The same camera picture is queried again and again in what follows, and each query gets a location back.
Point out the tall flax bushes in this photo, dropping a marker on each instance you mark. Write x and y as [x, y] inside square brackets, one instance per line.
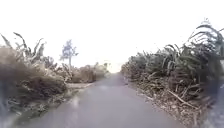
[180, 73]
[30, 76]

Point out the grey asphalt path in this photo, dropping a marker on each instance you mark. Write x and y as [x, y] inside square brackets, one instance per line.
[106, 106]

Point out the slender tree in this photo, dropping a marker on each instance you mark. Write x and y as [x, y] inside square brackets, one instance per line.
[68, 51]

